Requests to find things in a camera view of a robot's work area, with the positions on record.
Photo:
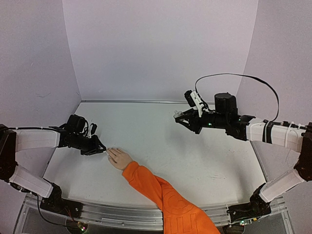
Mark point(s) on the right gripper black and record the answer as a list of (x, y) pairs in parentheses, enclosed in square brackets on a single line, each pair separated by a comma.
[(196, 119)]

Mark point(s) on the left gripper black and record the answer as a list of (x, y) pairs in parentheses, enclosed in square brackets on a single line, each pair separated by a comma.
[(95, 148)]

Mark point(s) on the clear nail polish bottle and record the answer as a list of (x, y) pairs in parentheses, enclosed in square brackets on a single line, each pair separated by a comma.
[(178, 114)]

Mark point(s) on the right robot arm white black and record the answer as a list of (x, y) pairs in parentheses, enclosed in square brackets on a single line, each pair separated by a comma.
[(249, 128)]

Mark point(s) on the orange sleeve forearm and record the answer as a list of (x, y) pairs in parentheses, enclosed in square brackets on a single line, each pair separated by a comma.
[(179, 215)]

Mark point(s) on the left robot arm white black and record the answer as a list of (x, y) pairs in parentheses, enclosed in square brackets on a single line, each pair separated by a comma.
[(76, 133)]

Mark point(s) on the mannequin hand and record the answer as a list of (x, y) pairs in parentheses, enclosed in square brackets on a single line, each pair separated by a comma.
[(118, 158)]

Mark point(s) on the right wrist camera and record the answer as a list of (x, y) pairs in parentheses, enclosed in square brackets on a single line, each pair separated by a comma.
[(196, 102)]

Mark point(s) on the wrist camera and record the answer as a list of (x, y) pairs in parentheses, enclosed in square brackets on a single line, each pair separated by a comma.
[(92, 130), (196, 102)]

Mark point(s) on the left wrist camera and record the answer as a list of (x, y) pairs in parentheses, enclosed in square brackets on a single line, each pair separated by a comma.
[(92, 130)]

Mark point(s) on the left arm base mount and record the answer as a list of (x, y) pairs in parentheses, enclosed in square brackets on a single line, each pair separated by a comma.
[(56, 204)]

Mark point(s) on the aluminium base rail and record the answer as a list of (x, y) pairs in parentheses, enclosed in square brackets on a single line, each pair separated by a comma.
[(90, 218)]

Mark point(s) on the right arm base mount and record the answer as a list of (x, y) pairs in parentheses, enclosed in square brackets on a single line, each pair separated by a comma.
[(255, 208)]

